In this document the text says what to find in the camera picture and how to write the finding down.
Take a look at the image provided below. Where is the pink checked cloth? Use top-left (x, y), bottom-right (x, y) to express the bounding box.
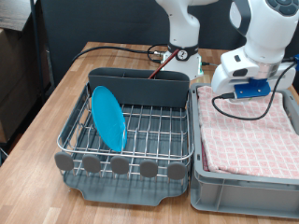
top-left (196, 84), bottom-right (299, 180)

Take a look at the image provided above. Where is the black metal frame pole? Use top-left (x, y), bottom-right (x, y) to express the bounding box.
top-left (29, 0), bottom-right (47, 105)

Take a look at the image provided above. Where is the black power cable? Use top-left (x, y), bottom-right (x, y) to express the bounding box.
top-left (72, 43), bottom-right (169, 64)

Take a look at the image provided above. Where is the dark grey partition panel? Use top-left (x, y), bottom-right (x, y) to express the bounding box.
top-left (40, 0), bottom-right (299, 88)

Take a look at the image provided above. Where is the dark grey utensil holder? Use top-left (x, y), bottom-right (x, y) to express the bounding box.
top-left (88, 67), bottom-right (191, 109)

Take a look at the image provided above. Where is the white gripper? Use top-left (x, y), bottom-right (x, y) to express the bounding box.
top-left (210, 65), bottom-right (297, 95)

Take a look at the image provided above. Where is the grey plastic crate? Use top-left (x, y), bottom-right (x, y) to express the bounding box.
top-left (189, 82), bottom-right (299, 219)

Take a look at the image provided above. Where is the steel wire dish rack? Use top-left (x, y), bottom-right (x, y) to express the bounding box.
top-left (54, 82), bottom-right (194, 182)

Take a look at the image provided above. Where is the brown cardboard box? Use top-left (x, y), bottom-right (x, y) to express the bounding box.
top-left (0, 27), bottom-right (34, 102)
top-left (0, 66), bottom-right (50, 145)

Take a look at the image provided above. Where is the black camera cable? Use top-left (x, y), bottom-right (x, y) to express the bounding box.
top-left (211, 57), bottom-right (298, 121)

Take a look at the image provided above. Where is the dark wooden board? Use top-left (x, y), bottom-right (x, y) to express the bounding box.
top-left (0, 0), bottom-right (36, 32)

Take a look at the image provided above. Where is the blue round plate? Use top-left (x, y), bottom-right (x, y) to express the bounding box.
top-left (91, 85), bottom-right (128, 153)

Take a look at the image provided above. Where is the grey plastic drain tray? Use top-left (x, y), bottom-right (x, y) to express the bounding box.
top-left (62, 83), bottom-right (191, 207)

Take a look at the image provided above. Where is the red-handled utensil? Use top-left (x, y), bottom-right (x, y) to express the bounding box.
top-left (148, 49), bottom-right (180, 79)

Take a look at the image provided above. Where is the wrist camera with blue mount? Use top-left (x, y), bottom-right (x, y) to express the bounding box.
top-left (228, 54), bottom-right (299, 101)

